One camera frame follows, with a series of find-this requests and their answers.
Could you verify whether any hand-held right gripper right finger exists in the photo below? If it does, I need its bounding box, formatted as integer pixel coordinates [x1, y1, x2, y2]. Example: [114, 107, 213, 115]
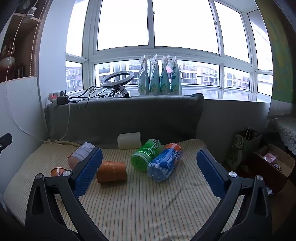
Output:
[192, 148, 274, 241]

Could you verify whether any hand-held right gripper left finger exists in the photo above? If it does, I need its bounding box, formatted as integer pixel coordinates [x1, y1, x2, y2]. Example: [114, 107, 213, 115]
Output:
[25, 148, 109, 241]

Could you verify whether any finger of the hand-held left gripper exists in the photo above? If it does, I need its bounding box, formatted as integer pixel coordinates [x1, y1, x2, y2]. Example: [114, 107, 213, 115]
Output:
[0, 133, 13, 154]

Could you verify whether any orange paper cup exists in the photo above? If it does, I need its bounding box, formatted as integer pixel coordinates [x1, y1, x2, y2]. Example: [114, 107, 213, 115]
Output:
[96, 161, 127, 183]

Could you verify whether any white cup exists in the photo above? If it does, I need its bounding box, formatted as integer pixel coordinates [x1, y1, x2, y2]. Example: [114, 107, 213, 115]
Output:
[117, 132, 142, 150]

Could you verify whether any pink white bottle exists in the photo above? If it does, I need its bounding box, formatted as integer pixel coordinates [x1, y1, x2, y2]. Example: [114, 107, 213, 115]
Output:
[68, 142, 97, 169]

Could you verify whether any orange round lid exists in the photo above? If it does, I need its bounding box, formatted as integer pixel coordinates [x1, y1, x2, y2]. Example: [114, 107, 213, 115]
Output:
[51, 167, 68, 178]

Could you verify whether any paper shopping bag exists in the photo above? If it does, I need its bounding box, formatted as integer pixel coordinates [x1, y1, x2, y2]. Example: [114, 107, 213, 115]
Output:
[227, 127, 262, 171]

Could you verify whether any blue plastic bottle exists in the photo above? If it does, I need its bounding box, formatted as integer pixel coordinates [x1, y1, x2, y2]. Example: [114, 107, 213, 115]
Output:
[147, 143, 183, 181]

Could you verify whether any green plastic bottle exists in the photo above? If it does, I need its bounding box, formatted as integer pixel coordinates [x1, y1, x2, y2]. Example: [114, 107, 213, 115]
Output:
[130, 139, 163, 172]

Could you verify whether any striped beige mat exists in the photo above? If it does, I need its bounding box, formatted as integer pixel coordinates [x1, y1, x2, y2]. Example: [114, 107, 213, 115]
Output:
[3, 138, 246, 241]

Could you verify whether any grey blanket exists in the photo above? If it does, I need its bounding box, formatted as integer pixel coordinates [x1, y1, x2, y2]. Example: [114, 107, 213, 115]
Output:
[45, 93, 205, 149]

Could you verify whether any white power strip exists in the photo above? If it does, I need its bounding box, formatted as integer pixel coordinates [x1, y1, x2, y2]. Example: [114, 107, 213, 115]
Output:
[48, 91, 68, 100]

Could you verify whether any brown cardboard box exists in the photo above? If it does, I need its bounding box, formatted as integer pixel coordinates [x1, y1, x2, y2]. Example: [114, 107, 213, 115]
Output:
[250, 144, 296, 195]

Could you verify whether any white lace cloth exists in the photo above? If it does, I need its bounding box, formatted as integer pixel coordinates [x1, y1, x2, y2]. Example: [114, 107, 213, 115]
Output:
[276, 118, 296, 156]

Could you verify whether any green white refill pouch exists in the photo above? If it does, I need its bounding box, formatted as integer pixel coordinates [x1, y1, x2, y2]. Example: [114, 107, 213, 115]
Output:
[160, 55, 172, 94]
[138, 55, 150, 95]
[149, 54, 161, 94]
[170, 55, 182, 95]

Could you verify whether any black cable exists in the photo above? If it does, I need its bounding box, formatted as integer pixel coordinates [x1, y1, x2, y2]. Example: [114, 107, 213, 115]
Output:
[67, 85, 109, 108]

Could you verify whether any white cable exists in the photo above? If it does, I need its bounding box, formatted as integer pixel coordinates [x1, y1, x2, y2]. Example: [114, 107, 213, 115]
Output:
[5, 0, 71, 143]

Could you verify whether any ring light with stand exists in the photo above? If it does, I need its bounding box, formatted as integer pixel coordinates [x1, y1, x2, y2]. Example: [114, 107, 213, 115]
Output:
[100, 70, 135, 99]

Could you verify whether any wooden wall shelf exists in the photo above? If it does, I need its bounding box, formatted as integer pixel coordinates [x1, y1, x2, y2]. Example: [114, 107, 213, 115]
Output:
[0, 0, 53, 83]

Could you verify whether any white window frame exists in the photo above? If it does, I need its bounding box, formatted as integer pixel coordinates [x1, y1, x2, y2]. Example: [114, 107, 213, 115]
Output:
[65, 0, 274, 97]

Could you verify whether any green yellow wall hanging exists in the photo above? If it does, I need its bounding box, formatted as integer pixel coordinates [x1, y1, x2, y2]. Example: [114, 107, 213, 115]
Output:
[261, 0, 296, 105]

